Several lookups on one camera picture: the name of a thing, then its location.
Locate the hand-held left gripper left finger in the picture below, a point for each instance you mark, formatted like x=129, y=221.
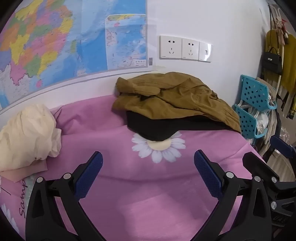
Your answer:
x=91, y=173

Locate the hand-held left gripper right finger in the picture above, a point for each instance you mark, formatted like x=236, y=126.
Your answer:
x=205, y=173

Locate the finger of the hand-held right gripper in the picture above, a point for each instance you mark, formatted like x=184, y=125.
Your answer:
x=259, y=165
x=283, y=146

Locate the mustard brown jacket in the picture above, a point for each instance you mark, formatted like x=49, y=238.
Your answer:
x=185, y=97

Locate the blue plastic basket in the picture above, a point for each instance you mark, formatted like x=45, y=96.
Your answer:
x=252, y=89
x=246, y=122

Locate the pink daisy bed sheet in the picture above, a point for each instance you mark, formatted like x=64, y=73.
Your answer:
x=138, y=197

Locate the pale pink pad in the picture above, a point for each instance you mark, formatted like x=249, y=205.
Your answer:
x=34, y=170

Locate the black garment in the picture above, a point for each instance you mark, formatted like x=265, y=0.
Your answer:
x=152, y=127

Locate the cream white garment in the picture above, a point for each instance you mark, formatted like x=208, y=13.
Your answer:
x=27, y=134

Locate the hanging yellow garment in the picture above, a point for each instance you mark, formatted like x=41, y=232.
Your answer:
x=289, y=62

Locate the black handbag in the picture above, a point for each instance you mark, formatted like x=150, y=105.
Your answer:
x=271, y=61

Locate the hanging plush toy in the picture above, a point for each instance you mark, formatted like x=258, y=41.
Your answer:
x=281, y=25

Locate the white wall socket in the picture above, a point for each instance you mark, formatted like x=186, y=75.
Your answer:
x=190, y=49
x=171, y=47

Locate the colourful wall map poster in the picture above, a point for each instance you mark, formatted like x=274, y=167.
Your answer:
x=46, y=34

